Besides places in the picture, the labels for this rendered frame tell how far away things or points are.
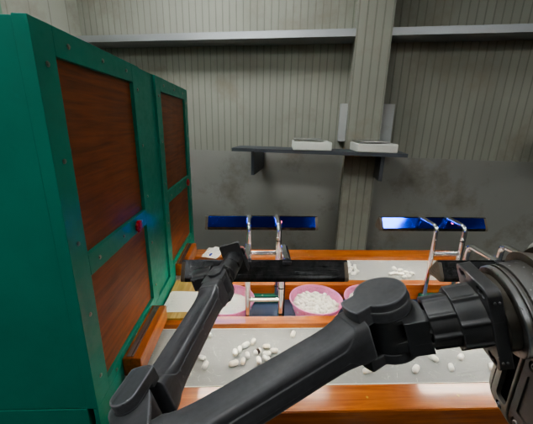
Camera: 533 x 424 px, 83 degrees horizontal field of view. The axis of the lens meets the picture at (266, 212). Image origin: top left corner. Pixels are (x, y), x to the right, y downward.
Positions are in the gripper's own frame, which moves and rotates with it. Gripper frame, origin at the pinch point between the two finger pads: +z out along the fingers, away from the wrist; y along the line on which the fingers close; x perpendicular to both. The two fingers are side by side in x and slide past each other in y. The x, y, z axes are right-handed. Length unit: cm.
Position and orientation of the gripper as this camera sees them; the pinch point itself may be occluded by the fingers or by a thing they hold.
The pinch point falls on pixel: (240, 248)
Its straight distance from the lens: 102.6
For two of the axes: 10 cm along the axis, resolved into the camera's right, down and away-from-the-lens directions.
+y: 3.1, 9.2, 2.2
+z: 1.3, -2.7, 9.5
